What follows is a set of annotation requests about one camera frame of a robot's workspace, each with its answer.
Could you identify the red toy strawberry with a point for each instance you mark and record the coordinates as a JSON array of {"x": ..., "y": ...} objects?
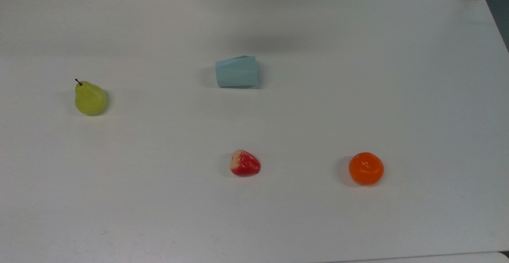
[{"x": 245, "y": 163}]

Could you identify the green toy pear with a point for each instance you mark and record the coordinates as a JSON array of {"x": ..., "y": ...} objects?
[{"x": 90, "y": 99}]

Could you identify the light blue faceted mug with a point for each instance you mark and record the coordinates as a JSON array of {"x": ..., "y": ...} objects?
[{"x": 237, "y": 72}]

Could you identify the orange toy mandarin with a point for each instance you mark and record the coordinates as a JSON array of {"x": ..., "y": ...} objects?
[{"x": 366, "y": 169}]

